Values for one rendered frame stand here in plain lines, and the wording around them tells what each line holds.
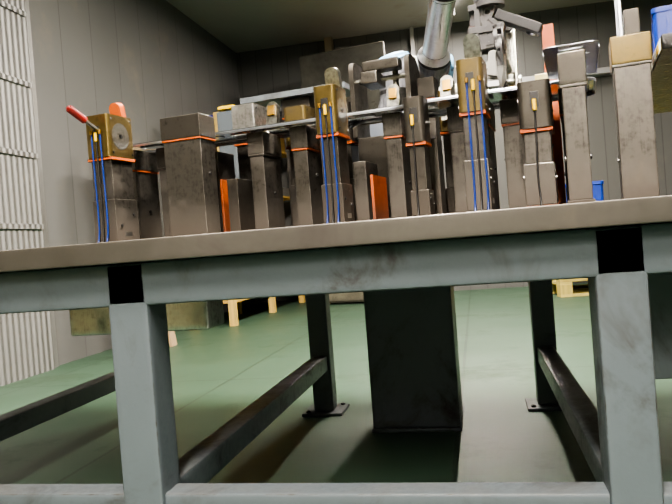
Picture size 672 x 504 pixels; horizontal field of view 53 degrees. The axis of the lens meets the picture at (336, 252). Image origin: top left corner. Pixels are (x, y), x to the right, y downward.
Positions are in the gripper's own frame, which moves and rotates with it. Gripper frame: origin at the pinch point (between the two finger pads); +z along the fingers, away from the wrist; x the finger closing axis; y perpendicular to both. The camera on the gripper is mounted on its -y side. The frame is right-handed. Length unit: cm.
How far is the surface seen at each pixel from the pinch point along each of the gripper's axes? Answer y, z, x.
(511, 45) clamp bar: -0.7, -14.1, -20.4
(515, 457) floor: 8, 102, -32
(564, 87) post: -14.1, 9.5, 35.4
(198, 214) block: 78, 25, 16
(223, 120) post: 96, -9, -35
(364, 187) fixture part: 36.7, 21.6, 2.0
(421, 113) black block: 17.5, 7.1, 15.5
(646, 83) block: -30.1, 6.7, 11.6
